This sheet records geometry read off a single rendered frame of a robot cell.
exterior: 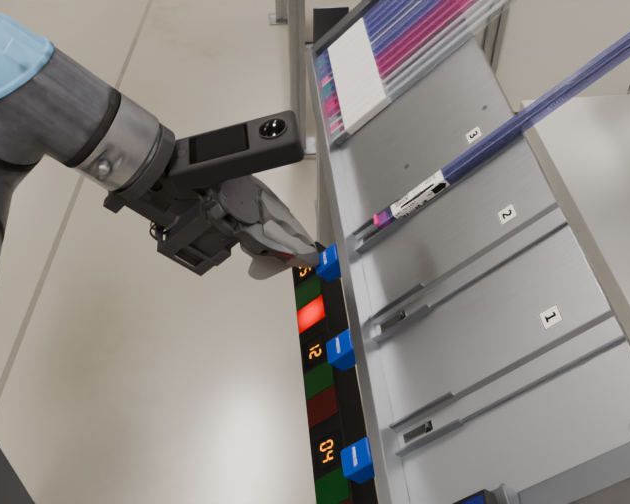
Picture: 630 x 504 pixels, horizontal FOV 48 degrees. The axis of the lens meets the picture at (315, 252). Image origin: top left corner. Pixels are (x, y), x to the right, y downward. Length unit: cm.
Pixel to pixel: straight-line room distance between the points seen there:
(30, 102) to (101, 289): 116
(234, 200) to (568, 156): 55
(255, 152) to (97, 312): 110
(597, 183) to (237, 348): 84
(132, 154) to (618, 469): 41
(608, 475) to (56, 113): 45
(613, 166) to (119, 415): 100
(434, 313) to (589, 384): 15
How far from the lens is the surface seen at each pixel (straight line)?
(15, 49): 57
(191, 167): 61
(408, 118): 77
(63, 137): 58
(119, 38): 261
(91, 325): 164
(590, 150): 106
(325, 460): 64
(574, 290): 54
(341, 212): 73
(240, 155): 60
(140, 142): 59
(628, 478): 47
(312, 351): 71
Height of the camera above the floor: 122
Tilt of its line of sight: 46 degrees down
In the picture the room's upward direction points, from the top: straight up
